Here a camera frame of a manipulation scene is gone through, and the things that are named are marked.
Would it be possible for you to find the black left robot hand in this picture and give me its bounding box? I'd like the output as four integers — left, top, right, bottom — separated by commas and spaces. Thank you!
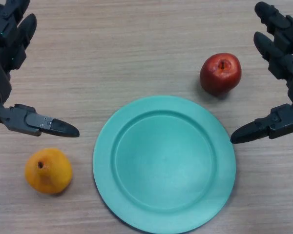
0, 0, 80, 138

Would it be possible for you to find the red apple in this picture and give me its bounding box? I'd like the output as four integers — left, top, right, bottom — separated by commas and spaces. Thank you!
199, 53, 242, 96

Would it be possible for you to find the green round plate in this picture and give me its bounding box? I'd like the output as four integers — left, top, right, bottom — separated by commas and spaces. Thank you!
92, 95, 236, 234

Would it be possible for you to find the orange yellow pear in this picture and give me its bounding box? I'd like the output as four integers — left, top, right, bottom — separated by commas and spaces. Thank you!
24, 148, 73, 195

